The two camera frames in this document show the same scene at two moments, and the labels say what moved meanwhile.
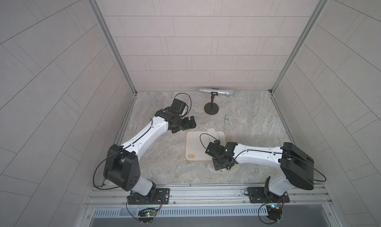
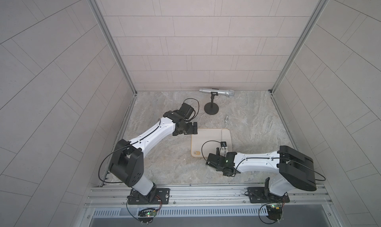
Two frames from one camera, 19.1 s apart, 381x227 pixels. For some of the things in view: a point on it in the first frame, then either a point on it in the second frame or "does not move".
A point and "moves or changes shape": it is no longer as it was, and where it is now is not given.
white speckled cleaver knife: (215, 137) to (225, 137)
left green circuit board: (146, 215) does not move
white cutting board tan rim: (196, 142) moves or changes shape
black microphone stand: (211, 108) does not move
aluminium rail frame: (209, 197) does not move
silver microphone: (229, 92) does not move
